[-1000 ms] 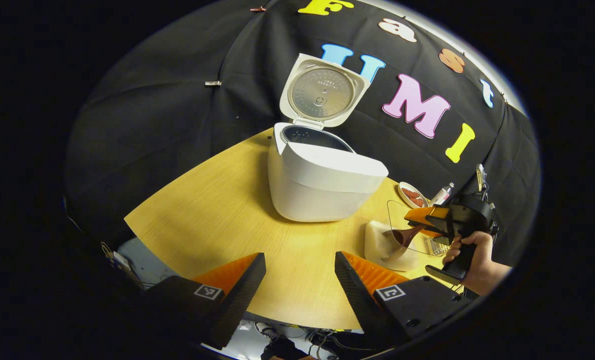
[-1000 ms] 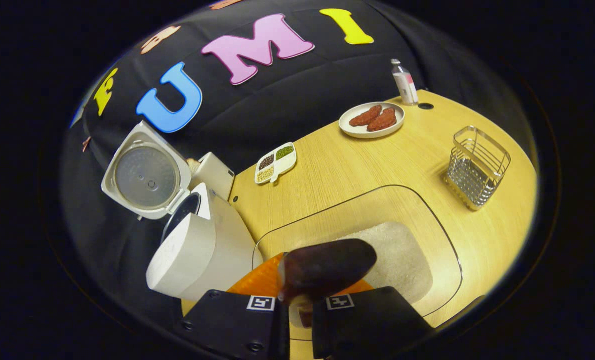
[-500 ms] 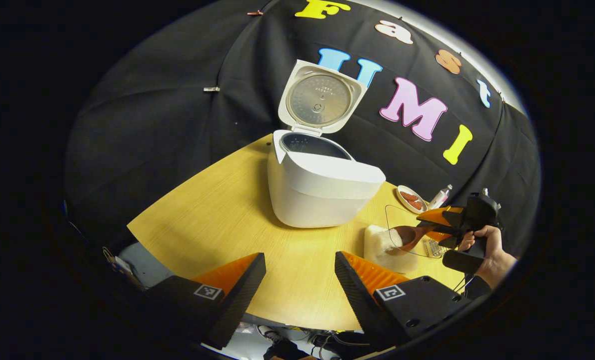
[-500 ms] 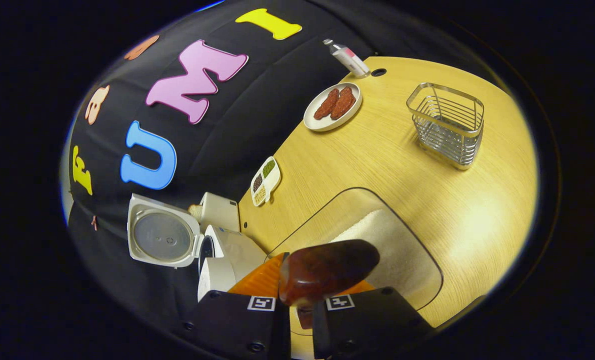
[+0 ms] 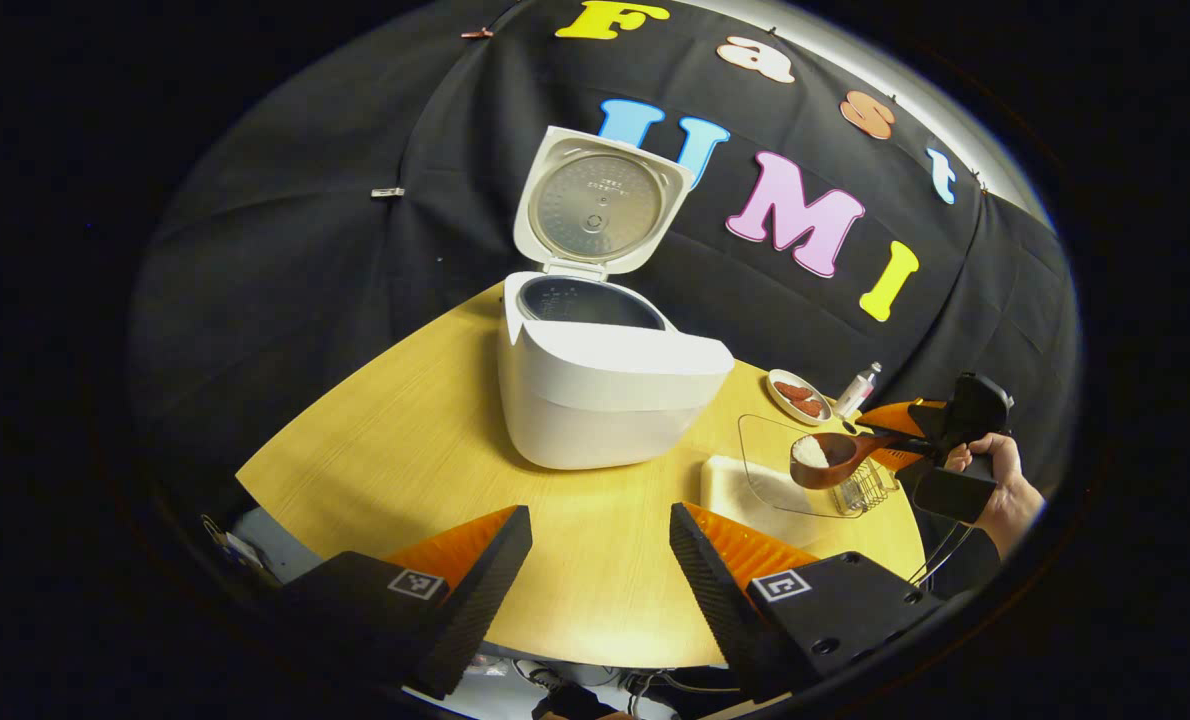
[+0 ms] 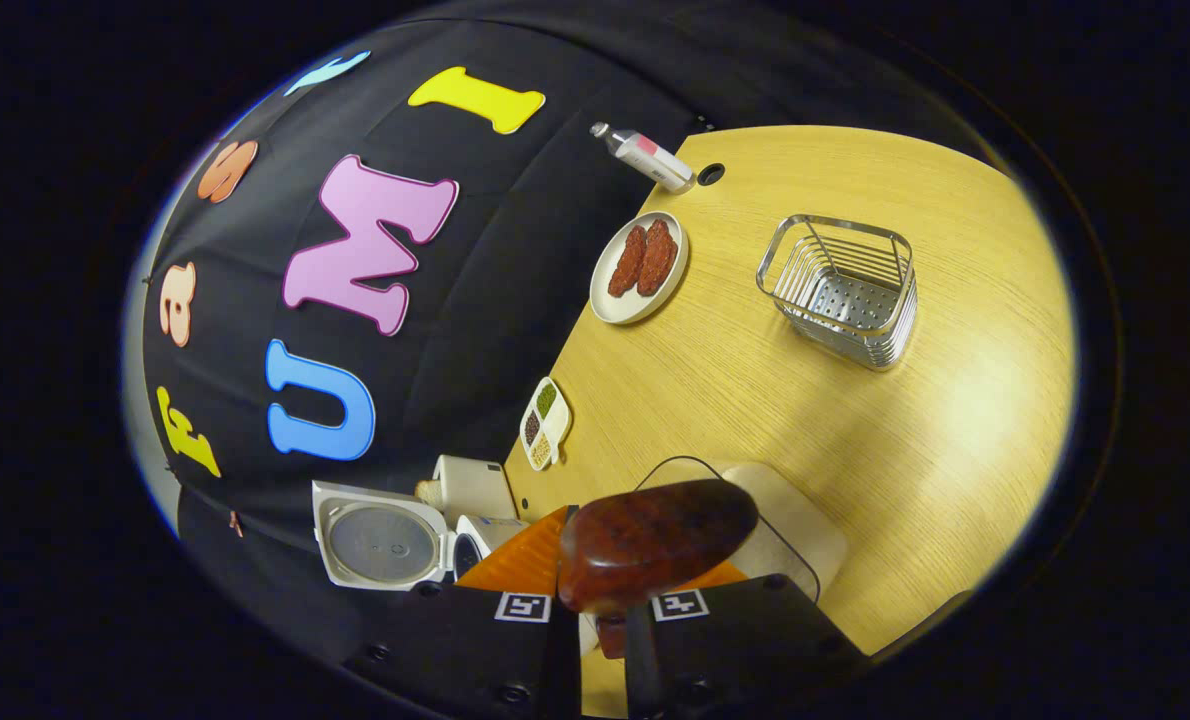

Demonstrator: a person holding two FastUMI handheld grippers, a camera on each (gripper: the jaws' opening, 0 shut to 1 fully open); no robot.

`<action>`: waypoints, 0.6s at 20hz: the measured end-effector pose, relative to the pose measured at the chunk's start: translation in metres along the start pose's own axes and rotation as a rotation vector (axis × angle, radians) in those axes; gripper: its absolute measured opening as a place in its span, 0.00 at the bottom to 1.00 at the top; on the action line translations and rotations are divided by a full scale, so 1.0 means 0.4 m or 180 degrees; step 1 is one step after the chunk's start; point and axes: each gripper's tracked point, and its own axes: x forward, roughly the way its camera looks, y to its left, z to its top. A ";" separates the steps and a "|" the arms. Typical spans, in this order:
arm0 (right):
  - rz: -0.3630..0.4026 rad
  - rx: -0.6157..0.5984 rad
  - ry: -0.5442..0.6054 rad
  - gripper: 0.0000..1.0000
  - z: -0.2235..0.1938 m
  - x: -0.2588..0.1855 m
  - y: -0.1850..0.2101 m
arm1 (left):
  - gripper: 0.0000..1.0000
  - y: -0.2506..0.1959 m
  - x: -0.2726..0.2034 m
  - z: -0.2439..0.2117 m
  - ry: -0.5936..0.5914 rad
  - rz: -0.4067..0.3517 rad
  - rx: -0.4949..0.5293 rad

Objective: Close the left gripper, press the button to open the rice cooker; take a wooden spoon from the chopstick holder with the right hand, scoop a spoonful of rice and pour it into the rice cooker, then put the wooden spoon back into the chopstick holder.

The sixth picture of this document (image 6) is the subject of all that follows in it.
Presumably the brown wooden spoon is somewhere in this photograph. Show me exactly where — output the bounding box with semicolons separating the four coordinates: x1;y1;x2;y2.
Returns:
556;478;760;661

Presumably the red-brown sausage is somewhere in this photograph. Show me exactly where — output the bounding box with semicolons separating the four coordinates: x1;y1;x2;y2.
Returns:
607;224;648;298
636;219;680;297

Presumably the clear container of rice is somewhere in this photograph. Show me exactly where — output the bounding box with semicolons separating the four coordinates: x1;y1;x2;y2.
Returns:
635;455;848;606

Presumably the metal wire chopstick holder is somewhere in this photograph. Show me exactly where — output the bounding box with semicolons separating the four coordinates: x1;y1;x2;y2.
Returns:
755;213;919;372

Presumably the clear bottle with pink label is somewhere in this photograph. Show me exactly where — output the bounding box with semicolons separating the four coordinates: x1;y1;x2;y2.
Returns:
590;121;698;195

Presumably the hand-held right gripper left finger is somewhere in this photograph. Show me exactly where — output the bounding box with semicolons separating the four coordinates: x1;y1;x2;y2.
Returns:
340;505;584;720

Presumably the white rice cooker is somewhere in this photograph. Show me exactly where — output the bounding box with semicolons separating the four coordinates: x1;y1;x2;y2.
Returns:
312;480;531;591

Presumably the white divided grain dish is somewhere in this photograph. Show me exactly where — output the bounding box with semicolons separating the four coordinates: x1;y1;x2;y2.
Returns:
519;376;573;472

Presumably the white toaster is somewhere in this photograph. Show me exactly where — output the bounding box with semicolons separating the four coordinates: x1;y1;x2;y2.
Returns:
425;455;518;528

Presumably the white round plate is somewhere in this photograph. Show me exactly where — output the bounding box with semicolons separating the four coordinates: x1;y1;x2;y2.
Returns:
589;210;690;326

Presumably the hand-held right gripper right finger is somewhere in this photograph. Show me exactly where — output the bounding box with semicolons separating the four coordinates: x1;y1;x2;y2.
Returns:
623;560;871;720

